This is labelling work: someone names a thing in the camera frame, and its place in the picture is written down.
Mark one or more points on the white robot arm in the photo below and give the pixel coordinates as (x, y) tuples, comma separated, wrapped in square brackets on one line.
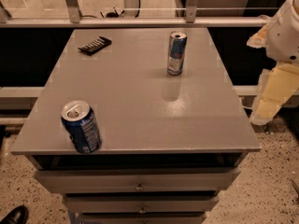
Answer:
[(280, 38)]

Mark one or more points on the silver blue redbull can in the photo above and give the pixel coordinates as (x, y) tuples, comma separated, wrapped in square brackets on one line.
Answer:
[(176, 52)]

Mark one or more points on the dark blue soda can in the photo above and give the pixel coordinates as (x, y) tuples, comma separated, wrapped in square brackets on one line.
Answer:
[(79, 120)]

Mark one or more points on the grey drawer cabinet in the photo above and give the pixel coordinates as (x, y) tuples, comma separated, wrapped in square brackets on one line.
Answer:
[(147, 119)]

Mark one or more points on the top grey drawer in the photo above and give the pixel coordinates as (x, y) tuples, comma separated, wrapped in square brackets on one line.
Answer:
[(138, 180)]

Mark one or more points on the grey drawer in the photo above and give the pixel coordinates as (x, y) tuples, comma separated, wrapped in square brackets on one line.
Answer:
[(138, 180), (158, 218), (140, 204)]

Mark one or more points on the black snack bar packet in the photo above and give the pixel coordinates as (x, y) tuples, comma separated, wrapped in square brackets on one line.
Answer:
[(95, 46)]

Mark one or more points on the middle grey drawer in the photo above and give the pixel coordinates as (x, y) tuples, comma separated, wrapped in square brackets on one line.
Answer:
[(140, 204)]

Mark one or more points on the bottom grey drawer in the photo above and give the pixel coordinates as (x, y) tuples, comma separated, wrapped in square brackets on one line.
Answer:
[(158, 218)]

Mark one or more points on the black shoe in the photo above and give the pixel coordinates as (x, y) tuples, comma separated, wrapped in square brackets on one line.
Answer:
[(18, 215)]

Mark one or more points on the metal railing frame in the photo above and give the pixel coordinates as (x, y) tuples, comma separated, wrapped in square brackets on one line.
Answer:
[(86, 14)]

